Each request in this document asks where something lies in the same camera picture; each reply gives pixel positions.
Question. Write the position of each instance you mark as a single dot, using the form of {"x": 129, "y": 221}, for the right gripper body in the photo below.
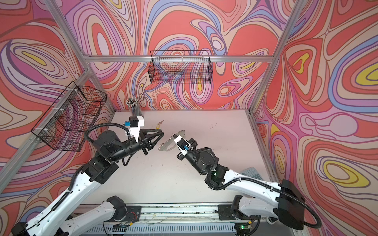
{"x": 194, "y": 142}

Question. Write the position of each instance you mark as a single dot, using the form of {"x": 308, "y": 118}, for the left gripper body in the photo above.
{"x": 132, "y": 149}

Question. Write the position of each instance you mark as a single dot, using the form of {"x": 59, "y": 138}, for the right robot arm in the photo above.
{"x": 281, "y": 201}

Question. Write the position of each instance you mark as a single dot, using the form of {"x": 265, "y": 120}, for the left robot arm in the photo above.
{"x": 113, "y": 142}

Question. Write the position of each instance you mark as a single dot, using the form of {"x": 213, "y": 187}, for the loose key with yellow tag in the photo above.
{"x": 159, "y": 124}

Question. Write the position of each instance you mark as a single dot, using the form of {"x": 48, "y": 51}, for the metal cup of pens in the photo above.
{"x": 134, "y": 106}

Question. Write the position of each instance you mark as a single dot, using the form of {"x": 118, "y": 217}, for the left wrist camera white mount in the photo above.
{"x": 133, "y": 126}

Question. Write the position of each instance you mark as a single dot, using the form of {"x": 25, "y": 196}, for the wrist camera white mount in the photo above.
{"x": 182, "y": 144}
{"x": 133, "y": 126}

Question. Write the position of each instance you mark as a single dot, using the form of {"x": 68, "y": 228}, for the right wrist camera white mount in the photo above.
{"x": 182, "y": 144}

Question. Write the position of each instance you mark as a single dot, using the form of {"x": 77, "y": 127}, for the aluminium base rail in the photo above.
{"x": 185, "y": 213}

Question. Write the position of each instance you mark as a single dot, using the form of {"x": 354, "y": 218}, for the black wire basket back wall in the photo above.
{"x": 180, "y": 67}

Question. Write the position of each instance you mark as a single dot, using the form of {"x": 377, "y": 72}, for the black wire basket wall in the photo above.
{"x": 180, "y": 67}
{"x": 75, "y": 110}

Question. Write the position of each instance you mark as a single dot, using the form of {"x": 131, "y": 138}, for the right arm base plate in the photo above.
{"x": 227, "y": 212}

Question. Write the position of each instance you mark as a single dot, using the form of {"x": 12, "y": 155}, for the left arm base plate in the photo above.
{"x": 129, "y": 214}

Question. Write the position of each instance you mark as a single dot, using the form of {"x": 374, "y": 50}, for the black wire basket left wall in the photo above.
{"x": 75, "y": 110}

